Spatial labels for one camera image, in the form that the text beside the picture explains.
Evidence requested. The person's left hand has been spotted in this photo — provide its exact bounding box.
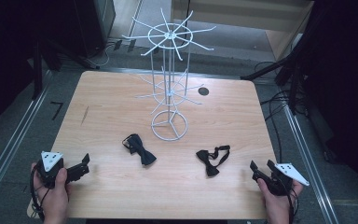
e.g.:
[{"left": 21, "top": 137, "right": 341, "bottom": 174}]
[{"left": 31, "top": 161, "right": 72, "bottom": 224}]

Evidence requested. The black bow tie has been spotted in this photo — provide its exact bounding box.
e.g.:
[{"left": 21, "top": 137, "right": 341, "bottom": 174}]
[
  {"left": 121, "top": 133, "right": 158, "bottom": 166},
  {"left": 195, "top": 145, "right": 231, "bottom": 178}
]

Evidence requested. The white wire display rack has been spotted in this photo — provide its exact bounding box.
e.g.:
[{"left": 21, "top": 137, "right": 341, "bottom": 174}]
[{"left": 121, "top": 7, "right": 217, "bottom": 143}]

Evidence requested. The light wooden furniture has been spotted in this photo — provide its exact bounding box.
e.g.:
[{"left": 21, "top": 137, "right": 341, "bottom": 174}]
[{"left": 171, "top": 0, "right": 315, "bottom": 62}]

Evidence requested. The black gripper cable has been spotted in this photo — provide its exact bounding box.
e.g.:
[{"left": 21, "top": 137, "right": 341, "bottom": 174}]
[
  {"left": 287, "top": 185, "right": 300, "bottom": 224},
  {"left": 28, "top": 166, "right": 52, "bottom": 221}
]

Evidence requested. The dark cabinet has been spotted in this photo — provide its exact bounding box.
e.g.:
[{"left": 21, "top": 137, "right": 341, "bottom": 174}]
[{"left": 73, "top": 0, "right": 117, "bottom": 59}]

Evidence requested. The black floor cable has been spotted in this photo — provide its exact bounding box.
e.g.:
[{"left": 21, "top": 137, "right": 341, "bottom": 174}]
[{"left": 254, "top": 60, "right": 296, "bottom": 156}]

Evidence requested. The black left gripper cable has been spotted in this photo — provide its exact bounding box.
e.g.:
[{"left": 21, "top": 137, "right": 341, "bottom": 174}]
[{"left": 28, "top": 166, "right": 52, "bottom": 221}]

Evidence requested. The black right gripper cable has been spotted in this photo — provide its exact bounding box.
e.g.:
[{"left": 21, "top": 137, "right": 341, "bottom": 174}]
[{"left": 287, "top": 185, "right": 300, "bottom": 224}]

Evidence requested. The white floor cable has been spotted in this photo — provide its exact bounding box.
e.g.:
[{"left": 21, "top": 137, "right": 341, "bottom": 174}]
[{"left": 94, "top": 43, "right": 116, "bottom": 68}]

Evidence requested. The black metal stand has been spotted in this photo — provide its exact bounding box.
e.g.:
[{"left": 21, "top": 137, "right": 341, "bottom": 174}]
[
  {"left": 32, "top": 36, "right": 101, "bottom": 101},
  {"left": 240, "top": 46, "right": 309, "bottom": 116}
]

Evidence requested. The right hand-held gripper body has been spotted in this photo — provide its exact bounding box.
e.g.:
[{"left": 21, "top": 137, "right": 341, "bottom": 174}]
[{"left": 259, "top": 162, "right": 310, "bottom": 197}]

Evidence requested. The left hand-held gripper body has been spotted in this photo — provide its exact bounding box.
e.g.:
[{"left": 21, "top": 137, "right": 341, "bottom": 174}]
[{"left": 36, "top": 150, "right": 76, "bottom": 189}]

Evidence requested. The aluminium floor rail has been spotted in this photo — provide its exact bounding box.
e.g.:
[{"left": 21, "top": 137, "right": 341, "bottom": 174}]
[
  {"left": 0, "top": 68, "right": 54, "bottom": 208},
  {"left": 282, "top": 102, "right": 340, "bottom": 224}
]

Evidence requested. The person's right hand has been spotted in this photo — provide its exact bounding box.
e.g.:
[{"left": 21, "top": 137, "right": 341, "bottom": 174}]
[{"left": 256, "top": 178, "right": 304, "bottom": 224}]

